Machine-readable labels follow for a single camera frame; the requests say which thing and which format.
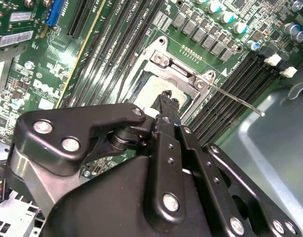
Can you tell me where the silver CPU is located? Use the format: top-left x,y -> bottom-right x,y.
135,74 -> 191,118

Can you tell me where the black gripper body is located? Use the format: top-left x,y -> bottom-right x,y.
40,155 -> 218,237

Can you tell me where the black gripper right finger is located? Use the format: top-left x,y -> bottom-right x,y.
170,96 -> 303,237

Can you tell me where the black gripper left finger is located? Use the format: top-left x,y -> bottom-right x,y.
4,90 -> 188,224

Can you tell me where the metal socket cover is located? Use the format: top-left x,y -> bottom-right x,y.
131,48 -> 210,119

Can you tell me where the thin wire locking lever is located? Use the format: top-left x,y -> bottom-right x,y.
204,82 -> 265,117

